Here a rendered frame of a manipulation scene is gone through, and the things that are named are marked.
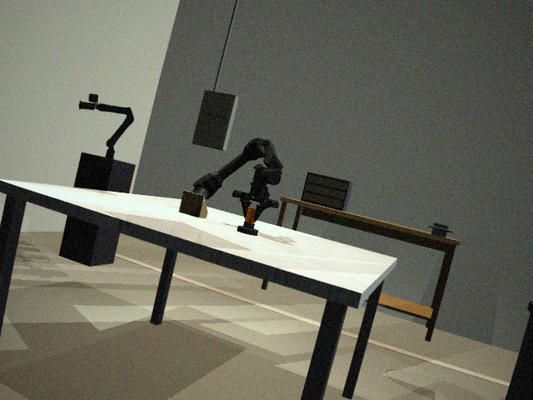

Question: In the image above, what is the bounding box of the orange knob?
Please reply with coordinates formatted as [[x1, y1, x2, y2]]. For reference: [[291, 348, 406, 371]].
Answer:
[[245, 207, 256, 224]]

